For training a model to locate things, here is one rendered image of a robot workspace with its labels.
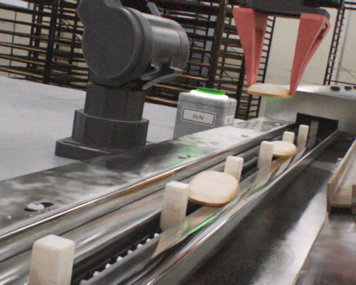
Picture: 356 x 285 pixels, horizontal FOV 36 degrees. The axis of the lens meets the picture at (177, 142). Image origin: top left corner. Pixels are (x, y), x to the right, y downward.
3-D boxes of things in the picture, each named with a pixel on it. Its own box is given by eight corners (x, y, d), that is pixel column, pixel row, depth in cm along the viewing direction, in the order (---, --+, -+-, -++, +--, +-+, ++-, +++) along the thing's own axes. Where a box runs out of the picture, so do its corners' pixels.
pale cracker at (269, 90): (262, 92, 59) (264, 81, 59) (297, 97, 58) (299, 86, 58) (239, 92, 50) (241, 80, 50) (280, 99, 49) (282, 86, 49)
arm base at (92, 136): (92, 141, 73) (51, 154, 61) (100, 80, 71) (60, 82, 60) (155, 154, 71) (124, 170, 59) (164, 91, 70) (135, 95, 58)
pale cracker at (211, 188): (199, 174, 49) (201, 162, 49) (241, 183, 48) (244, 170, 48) (176, 200, 39) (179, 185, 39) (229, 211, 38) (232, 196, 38)
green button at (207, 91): (200, 97, 84) (202, 86, 84) (225, 102, 83) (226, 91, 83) (191, 98, 80) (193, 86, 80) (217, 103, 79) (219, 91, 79)
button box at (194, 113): (183, 160, 88) (194, 91, 87) (231, 170, 86) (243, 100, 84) (164, 167, 81) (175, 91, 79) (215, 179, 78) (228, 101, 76)
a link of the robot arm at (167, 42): (115, 95, 69) (86, 95, 64) (127, 13, 67) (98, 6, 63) (177, 110, 64) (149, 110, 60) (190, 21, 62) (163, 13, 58)
